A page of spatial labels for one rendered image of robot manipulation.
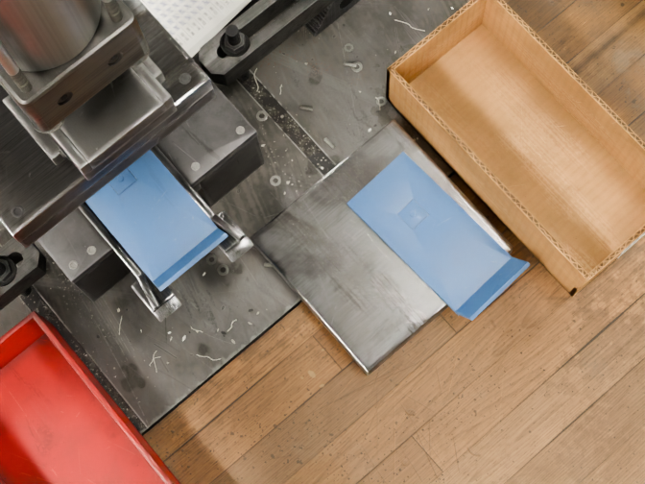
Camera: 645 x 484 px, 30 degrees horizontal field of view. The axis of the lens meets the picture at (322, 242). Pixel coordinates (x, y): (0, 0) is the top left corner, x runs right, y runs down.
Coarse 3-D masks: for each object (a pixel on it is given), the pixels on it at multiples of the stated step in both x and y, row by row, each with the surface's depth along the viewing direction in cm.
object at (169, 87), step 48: (0, 96) 87; (96, 96) 83; (144, 96) 82; (192, 96) 87; (0, 144) 86; (48, 144) 85; (96, 144) 82; (144, 144) 88; (0, 192) 85; (48, 192) 85
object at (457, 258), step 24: (408, 168) 107; (360, 192) 107; (384, 192) 107; (408, 192) 107; (432, 192) 107; (360, 216) 106; (384, 216) 106; (432, 216) 106; (456, 216) 106; (384, 240) 106; (408, 240) 106; (432, 240) 106; (456, 240) 106; (480, 240) 105; (408, 264) 105; (432, 264) 105; (456, 264) 105; (480, 264) 105; (504, 264) 105; (528, 264) 102; (432, 288) 105; (456, 288) 104; (480, 288) 104; (504, 288) 102; (456, 312) 104; (480, 312) 101
